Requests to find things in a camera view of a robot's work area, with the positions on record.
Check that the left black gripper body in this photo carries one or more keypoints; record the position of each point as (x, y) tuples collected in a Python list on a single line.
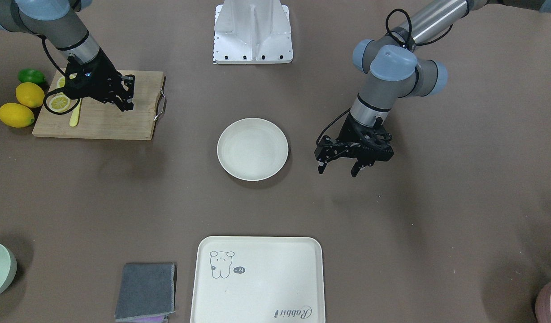
[(345, 135)]

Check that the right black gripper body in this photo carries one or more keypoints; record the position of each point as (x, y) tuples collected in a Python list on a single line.
[(101, 76)]

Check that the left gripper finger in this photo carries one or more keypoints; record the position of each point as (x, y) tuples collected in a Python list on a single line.
[(321, 167), (356, 168)]

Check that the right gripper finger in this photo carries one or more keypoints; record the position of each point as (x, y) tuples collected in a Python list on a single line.
[(127, 93), (124, 101)]

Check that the round cream plate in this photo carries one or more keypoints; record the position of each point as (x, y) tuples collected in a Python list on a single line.
[(252, 149)]

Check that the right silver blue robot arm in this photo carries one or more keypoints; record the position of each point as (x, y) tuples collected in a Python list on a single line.
[(55, 20)]

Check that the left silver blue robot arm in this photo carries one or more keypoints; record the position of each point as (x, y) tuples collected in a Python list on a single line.
[(393, 71)]

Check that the cream rectangular tray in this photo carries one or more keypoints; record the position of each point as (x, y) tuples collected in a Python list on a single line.
[(259, 279)]

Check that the bamboo cutting board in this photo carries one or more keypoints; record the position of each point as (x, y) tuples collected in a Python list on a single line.
[(106, 121)]

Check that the lemon slice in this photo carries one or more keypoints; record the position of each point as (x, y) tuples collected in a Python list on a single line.
[(59, 103), (61, 82)]

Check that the yellow plastic knife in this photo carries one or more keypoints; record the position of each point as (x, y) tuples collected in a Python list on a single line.
[(75, 116)]

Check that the yellow lemon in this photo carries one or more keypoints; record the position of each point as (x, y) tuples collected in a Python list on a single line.
[(16, 115), (29, 94)]

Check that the green lime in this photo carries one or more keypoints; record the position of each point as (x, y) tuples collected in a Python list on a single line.
[(31, 75)]

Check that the grey folded cloth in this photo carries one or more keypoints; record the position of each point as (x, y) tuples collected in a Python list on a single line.
[(147, 292)]

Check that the pink bowl with ice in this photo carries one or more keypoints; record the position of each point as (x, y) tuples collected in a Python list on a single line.
[(543, 305)]

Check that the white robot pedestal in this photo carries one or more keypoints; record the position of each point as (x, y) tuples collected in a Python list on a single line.
[(252, 32)]

